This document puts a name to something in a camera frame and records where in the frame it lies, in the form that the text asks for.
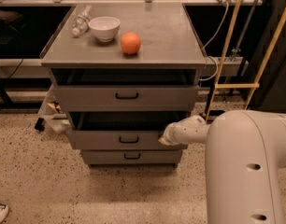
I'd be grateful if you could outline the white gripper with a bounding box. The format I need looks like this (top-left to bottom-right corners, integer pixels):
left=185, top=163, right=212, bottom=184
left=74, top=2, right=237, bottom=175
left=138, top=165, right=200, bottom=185
left=158, top=122, right=188, bottom=146

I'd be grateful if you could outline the grey drawer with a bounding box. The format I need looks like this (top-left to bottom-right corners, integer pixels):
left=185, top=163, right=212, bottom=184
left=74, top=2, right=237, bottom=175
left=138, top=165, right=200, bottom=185
left=80, top=150, right=182, bottom=165
left=67, top=111, right=188, bottom=150
left=53, top=86, right=198, bottom=112

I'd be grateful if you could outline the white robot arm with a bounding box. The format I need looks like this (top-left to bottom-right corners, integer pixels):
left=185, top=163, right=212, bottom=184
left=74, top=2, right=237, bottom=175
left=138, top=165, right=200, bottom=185
left=159, top=110, right=286, bottom=224

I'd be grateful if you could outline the grey drawer cabinet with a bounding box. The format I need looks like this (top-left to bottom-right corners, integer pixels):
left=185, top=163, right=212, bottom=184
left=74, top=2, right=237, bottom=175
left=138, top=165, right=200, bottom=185
left=39, top=2, right=207, bottom=169

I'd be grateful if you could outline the grey bottom drawer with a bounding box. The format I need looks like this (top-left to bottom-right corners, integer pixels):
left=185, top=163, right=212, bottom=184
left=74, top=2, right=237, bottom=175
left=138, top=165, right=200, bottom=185
left=80, top=150, right=182, bottom=165

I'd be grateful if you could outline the grey top drawer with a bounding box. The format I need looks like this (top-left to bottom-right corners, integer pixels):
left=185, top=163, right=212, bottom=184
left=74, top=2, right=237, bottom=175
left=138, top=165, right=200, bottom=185
left=53, top=86, right=198, bottom=112

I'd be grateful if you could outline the orange fruit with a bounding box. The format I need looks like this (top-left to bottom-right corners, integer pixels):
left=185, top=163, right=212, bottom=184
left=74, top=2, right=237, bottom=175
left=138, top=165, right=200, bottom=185
left=121, top=32, right=141, bottom=55

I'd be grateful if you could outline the clear plastic storage bin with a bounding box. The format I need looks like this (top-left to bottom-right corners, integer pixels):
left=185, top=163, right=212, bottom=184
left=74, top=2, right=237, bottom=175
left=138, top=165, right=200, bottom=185
left=38, top=86, right=70, bottom=134

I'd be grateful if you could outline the white ceramic bowl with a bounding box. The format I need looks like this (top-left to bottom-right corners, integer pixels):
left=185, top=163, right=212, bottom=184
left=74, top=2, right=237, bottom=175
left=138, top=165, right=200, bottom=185
left=89, top=16, right=121, bottom=42

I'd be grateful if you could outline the clear plastic water bottle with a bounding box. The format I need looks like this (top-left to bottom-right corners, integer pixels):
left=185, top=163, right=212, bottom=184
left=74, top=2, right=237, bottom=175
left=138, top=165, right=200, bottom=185
left=71, top=6, right=92, bottom=37

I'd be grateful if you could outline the white shoe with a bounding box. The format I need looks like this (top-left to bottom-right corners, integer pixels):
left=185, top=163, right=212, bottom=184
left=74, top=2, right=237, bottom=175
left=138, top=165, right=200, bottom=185
left=0, top=203, right=9, bottom=224

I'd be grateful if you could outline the grey wall shelf rail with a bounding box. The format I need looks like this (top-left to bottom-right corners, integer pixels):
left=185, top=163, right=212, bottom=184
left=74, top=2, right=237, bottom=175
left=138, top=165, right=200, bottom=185
left=201, top=57, right=249, bottom=78

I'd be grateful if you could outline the yellow wooden ladder frame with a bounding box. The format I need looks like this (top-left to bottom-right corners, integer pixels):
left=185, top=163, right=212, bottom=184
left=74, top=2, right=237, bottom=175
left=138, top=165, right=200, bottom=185
left=205, top=0, right=286, bottom=117

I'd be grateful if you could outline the white power cable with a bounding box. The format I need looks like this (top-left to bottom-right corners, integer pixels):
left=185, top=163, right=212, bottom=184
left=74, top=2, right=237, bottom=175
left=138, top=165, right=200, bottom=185
left=197, top=2, right=230, bottom=82

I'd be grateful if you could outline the black cable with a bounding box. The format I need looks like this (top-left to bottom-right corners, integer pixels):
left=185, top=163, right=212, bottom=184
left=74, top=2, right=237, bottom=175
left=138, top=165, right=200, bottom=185
left=6, top=58, right=24, bottom=81

